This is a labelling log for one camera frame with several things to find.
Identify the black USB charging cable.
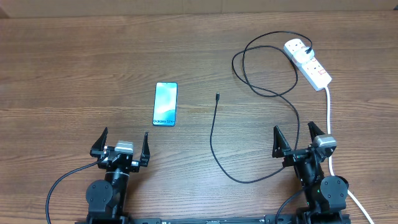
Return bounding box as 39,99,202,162
210,30,313,184

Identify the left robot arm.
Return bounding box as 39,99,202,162
86,129,150,223

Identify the white power strip cord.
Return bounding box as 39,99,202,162
324,86,376,224

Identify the white power strip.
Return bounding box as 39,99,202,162
284,39,332,91

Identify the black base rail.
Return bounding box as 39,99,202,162
75,215,351,224

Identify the blue Galaxy smartphone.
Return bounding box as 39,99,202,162
152,82,178,126

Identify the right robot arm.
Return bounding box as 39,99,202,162
266,121,351,224

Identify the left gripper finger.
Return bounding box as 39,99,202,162
139,132,150,167
90,128,108,157

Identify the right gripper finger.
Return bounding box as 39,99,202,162
308,121,325,144
272,126,292,158

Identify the white charger plug adapter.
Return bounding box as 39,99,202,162
293,47,315,65

